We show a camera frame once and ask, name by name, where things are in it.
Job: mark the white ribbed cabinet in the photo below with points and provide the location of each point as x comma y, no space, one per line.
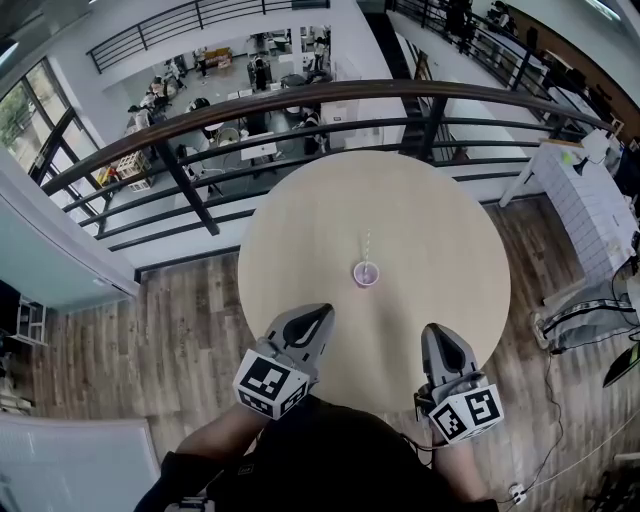
75,465

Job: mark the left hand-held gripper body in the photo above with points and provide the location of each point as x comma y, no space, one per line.
270,385

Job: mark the small black desk object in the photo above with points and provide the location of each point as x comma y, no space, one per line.
580,165

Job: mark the person's black clothing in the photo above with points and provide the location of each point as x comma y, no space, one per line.
325,450

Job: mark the person's left forearm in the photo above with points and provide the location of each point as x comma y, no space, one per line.
220,432

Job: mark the white tiled table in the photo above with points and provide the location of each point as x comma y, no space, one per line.
585,205

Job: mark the black chair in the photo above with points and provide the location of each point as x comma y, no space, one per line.
617,495

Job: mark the light wooden crate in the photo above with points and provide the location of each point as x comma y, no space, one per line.
131,167

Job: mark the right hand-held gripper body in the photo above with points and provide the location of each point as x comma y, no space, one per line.
470,412

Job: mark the white box device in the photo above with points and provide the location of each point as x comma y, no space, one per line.
597,145

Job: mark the small white rack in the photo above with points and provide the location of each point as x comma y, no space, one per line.
31,320

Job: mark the white power strip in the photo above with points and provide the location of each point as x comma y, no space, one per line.
517,492

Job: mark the dark curved balcony railing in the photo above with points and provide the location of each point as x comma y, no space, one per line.
350,89

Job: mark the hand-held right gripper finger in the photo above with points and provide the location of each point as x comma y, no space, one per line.
470,365
429,357

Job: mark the striped paper straw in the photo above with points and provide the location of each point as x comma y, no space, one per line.
368,250

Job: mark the person's right forearm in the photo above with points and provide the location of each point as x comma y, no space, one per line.
462,475

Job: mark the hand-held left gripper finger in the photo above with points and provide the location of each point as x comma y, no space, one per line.
322,350
292,316

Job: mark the red plastic cup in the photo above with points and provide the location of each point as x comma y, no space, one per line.
373,278

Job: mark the black and green oval object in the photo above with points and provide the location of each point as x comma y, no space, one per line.
622,365

